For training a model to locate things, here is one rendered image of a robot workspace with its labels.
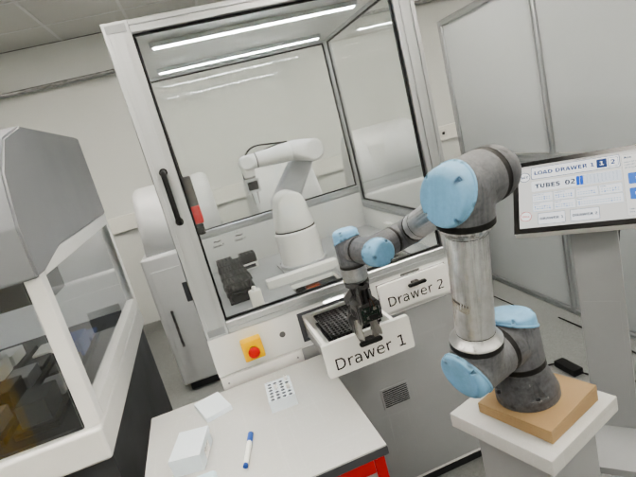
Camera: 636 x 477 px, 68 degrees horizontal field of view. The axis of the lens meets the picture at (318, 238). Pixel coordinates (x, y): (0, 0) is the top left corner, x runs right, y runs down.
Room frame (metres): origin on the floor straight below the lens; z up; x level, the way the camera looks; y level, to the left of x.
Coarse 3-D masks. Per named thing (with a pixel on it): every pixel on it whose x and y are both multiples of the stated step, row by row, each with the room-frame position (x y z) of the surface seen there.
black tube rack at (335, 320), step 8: (328, 312) 1.61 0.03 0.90; (336, 312) 1.60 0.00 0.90; (344, 312) 1.57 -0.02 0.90; (320, 320) 1.57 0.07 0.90; (328, 320) 1.55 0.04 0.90; (336, 320) 1.53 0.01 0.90; (344, 320) 1.51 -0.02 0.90; (320, 328) 1.56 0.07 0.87; (328, 328) 1.47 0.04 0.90; (336, 328) 1.46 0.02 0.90; (344, 328) 1.44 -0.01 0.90; (328, 336) 1.49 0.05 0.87
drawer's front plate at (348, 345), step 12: (384, 324) 1.34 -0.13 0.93; (396, 324) 1.35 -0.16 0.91; (408, 324) 1.36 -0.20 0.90; (348, 336) 1.32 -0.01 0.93; (384, 336) 1.34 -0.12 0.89; (396, 336) 1.35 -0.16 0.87; (408, 336) 1.36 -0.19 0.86; (324, 348) 1.30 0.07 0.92; (336, 348) 1.30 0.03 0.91; (348, 348) 1.31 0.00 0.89; (360, 348) 1.32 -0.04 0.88; (372, 348) 1.33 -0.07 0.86; (384, 348) 1.34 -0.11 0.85; (396, 348) 1.35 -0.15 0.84; (408, 348) 1.35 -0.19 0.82; (324, 360) 1.31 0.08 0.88; (360, 360) 1.32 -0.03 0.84; (372, 360) 1.33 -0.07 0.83; (336, 372) 1.30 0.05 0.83; (348, 372) 1.31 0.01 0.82
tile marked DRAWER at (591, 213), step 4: (580, 208) 1.66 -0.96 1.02; (584, 208) 1.65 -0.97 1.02; (588, 208) 1.64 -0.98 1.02; (592, 208) 1.63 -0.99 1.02; (596, 208) 1.63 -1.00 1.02; (572, 212) 1.67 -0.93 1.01; (576, 212) 1.66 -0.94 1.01; (580, 212) 1.65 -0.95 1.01; (584, 212) 1.64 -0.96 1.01; (588, 212) 1.64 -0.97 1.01; (592, 212) 1.63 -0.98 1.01; (596, 212) 1.62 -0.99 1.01; (572, 216) 1.66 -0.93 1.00; (576, 216) 1.65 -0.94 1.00; (580, 216) 1.64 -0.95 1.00; (584, 216) 1.64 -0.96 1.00; (588, 216) 1.63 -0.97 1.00; (592, 216) 1.62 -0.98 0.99; (596, 216) 1.61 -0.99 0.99; (572, 220) 1.65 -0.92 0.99; (576, 220) 1.64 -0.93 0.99; (580, 220) 1.64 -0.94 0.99; (584, 220) 1.63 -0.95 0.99
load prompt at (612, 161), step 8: (584, 160) 1.75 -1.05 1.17; (592, 160) 1.73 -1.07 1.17; (600, 160) 1.72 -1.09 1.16; (608, 160) 1.70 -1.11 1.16; (616, 160) 1.68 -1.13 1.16; (536, 168) 1.84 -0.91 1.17; (544, 168) 1.82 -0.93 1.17; (552, 168) 1.80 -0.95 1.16; (560, 168) 1.78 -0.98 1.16; (568, 168) 1.77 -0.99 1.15; (576, 168) 1.75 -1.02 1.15; (584, 168) 1.73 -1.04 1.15; (592, 168) 1.71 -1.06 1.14; (600, 168) 1.70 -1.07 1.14; (536, 176) 1.82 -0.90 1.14; (544, 176) 1.80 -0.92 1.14; (552, 176) 1.79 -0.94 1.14
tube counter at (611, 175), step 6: (588, 174) 1.71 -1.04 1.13; (594, 174) 1.70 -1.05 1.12; (600, 174) 1.69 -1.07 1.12; (606, 174) 1.68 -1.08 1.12; (612, 174) 1.66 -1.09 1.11; (618, 174) 1.65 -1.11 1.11; (564, 180) 1.75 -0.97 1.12; (570, 180) 1.74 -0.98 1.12; (576, 180) 1.72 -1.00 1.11; (582, 180) 1.71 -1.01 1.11; (588, 180) 1.70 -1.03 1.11; (594, 180) 1.69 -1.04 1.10; (600, 180) 1.68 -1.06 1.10; (606, 180) 1.66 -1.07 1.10; (612, 180) 1.65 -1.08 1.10; (618, 180) 1.64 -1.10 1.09; (564, 186) 1.74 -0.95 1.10
